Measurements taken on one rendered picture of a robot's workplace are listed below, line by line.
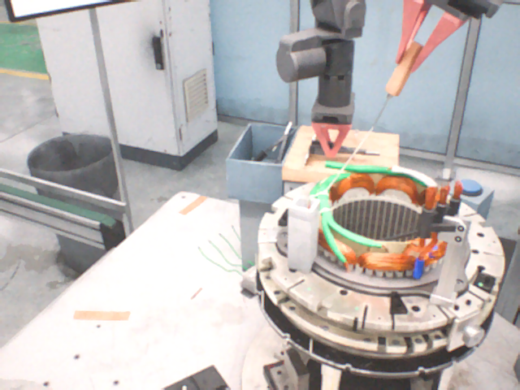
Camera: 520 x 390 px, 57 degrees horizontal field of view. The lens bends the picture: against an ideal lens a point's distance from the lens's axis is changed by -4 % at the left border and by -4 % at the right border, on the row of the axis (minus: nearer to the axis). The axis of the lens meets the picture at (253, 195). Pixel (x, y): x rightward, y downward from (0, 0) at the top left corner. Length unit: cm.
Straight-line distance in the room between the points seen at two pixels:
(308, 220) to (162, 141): 254
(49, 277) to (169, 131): 112
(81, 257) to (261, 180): 155
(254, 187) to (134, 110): 223
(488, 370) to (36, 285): 196
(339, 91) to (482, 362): 54
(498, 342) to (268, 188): 51
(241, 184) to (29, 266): 178
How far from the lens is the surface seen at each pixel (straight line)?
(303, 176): 88
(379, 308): 57
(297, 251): 59
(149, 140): 312
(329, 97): 83
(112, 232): 133
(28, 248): 270
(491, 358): 100
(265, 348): 91
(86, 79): 327
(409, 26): 53
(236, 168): 91
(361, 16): 79
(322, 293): 58
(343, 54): 81
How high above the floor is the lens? 149
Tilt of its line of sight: 32 degrees down
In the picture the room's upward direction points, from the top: 2 degrees counter-clockwise
